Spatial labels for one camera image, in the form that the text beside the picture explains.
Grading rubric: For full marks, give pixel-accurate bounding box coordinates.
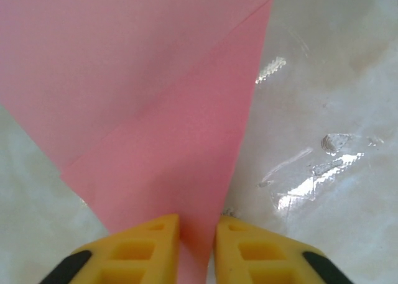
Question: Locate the pink paper sheet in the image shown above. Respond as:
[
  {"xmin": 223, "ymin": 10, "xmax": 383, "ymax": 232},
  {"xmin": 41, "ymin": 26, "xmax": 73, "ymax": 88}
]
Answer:
[{"xmin": 0, "ymin": 0, "xmax": 275, "ymax": 284}]

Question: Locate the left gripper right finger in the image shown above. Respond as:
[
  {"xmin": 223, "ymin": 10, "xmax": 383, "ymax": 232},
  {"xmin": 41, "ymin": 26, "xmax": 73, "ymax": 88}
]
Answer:
[{"xmin": 214, "ymin": 216, "xmax": 354, "ymax": 284}]

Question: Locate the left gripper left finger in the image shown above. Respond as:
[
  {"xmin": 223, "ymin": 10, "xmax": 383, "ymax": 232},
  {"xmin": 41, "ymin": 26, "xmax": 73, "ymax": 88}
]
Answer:
[{"xmin": 39, "ymin": 214, "xmax": 181, "ymax": 284}]

